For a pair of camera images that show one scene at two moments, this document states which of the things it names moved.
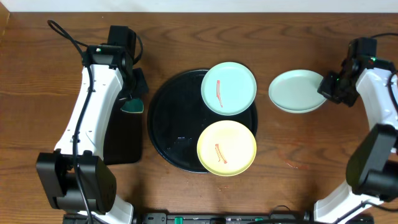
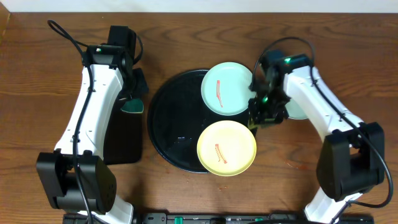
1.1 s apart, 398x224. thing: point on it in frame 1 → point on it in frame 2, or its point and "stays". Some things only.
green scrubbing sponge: (135, 106) stays
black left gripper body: (137, 84) stays
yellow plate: (226, 148) stays
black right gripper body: (335, 87) → (270, 109)
